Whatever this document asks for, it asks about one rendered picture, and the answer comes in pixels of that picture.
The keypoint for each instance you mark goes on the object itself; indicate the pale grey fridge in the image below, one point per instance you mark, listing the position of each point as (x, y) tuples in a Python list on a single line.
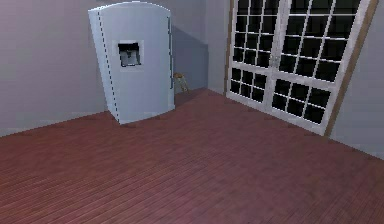
[(140, 86)]

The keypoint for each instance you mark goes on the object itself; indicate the brown wooden stool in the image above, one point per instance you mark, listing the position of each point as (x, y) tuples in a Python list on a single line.
[(181, 81)]

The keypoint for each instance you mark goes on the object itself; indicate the white glazed double door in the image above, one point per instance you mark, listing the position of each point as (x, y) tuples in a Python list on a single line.
[(293, 56)]

